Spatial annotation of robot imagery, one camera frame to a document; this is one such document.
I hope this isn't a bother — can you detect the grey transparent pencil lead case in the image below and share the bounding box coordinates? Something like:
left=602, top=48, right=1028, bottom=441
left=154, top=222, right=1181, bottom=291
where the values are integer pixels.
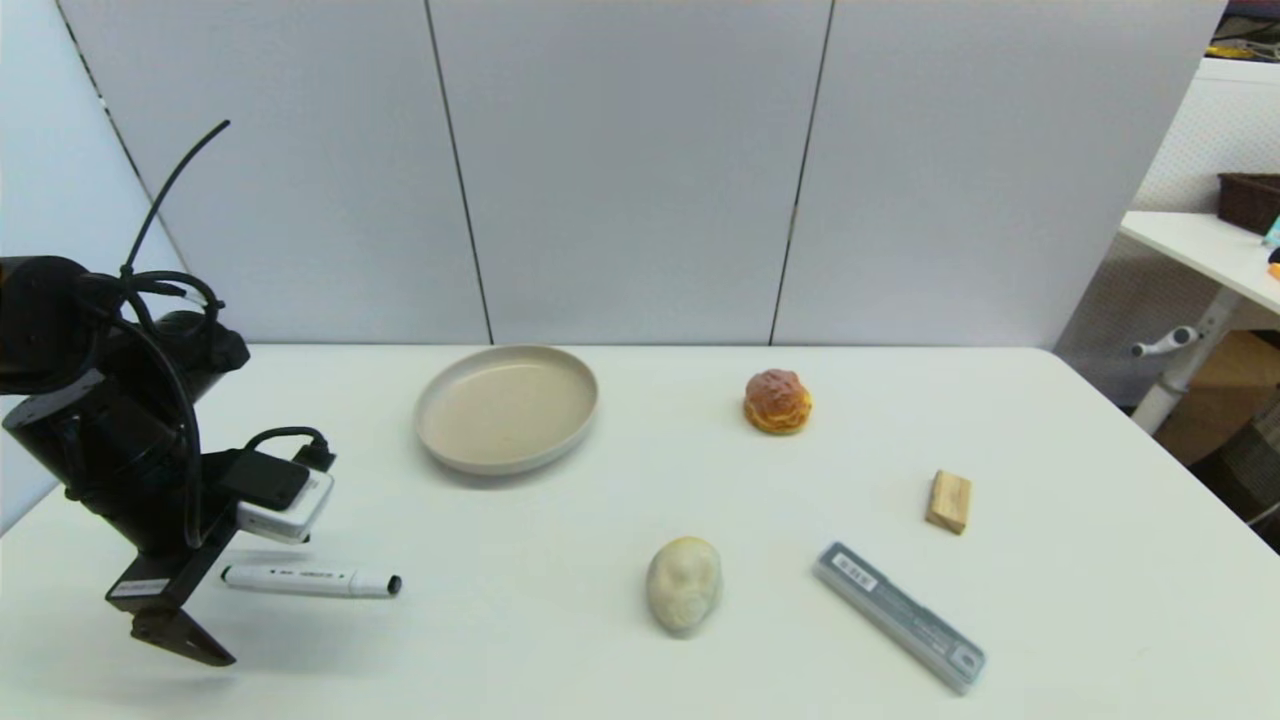
left=812, top=541, right=987, bottom=696

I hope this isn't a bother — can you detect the beige round plate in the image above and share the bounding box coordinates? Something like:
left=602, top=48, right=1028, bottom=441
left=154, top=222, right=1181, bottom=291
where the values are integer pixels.
left=415, top=345, right=600, bottom=476

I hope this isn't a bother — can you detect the white side desk top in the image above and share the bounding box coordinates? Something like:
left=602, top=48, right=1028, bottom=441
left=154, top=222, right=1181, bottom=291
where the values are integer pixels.
left=1118, top=210, right=1280, bottom=319

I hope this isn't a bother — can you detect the white perforated partition panel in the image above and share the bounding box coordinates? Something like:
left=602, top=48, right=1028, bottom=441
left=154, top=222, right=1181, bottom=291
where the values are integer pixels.
left=1050, top=58, right=1280, bottom=409

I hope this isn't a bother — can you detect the dark brown basket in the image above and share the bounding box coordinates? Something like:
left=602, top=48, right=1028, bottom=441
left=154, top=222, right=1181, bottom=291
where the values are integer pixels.
left=1217, top=172, right=1280, bottom=237

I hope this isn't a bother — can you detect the pale round bread bun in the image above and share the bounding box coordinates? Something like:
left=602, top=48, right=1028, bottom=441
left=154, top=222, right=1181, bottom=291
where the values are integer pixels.
left=645, top=536, right=723, bottom=635

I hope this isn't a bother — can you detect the white marker with black cap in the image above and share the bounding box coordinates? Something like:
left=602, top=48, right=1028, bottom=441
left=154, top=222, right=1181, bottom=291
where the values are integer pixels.
left=221, top=564, right=404, bottom=600

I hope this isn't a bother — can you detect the white desk leg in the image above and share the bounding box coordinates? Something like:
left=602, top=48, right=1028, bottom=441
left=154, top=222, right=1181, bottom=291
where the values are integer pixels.
left=1130, top=288, right=1243, bottom=437

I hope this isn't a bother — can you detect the small wooden block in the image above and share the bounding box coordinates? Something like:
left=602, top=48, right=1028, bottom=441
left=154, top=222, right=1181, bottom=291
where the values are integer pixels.
left=925, top=469, right=973, bottom=536

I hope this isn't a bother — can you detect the white desk crank handle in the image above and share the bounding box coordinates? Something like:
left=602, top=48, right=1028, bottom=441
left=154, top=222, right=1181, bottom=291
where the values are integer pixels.
left=1130, top=326, right=1199, bottom=360

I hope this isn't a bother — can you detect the brown cardboard box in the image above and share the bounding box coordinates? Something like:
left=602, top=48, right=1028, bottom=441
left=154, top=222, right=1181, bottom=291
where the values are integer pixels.
left=1153, top=331, right=1280, bottom=468

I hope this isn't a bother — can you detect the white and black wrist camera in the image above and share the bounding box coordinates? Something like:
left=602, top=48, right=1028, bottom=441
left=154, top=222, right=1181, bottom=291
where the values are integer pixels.
left=217, top=449, right=335, bottom=547

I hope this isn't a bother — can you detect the brown cream puff pastry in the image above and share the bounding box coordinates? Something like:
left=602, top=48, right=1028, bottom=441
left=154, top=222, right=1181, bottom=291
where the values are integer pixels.
left=743, top=369, right=814, bottom=437

